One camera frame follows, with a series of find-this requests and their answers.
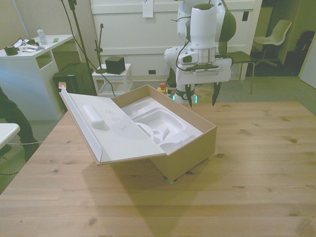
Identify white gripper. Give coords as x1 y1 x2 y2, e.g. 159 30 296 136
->
176 57 233 108

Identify white moulded box insert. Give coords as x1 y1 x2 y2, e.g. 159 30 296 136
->
120 96 204 155

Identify brown cardboard box with lid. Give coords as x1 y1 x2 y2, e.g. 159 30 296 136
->
59 84 218 185

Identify black cube box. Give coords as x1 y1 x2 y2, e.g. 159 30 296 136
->
105 56 125 75

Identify dark seat metal chair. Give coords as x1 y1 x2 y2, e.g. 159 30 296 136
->
226 51 256 95

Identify small white side table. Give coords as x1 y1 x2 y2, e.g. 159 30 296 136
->
92 63 134 97

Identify white swivel chair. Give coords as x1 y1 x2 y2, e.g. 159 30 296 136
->
251 19 292 67

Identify white paper sheet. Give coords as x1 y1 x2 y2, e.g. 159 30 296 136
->
142 0 154 18

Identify white board panel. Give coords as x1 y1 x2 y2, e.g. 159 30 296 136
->
298 37 316 89

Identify black short microphone stand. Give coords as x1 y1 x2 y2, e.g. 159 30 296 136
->
94 23 108 75

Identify dark backpack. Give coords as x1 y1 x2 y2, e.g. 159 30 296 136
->
294 30 316 60

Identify black suitcase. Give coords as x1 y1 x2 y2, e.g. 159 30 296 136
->
52 63 94 100

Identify black tall tripod stand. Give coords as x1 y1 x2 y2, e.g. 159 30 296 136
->
58 0 100 96

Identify clear plastic bottle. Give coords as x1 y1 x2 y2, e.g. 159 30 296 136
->
37 25 48 46

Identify white desk cabinet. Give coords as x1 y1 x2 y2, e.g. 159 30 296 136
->
0 34 82 121

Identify white handheld device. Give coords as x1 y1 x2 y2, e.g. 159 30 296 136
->
17 44 38 53

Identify person leg dark trousers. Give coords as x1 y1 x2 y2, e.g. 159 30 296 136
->
0 86 40 162

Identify white rounded table edge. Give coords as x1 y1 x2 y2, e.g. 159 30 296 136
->
0 122 21 150

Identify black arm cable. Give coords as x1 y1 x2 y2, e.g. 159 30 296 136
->
171 14 194 73

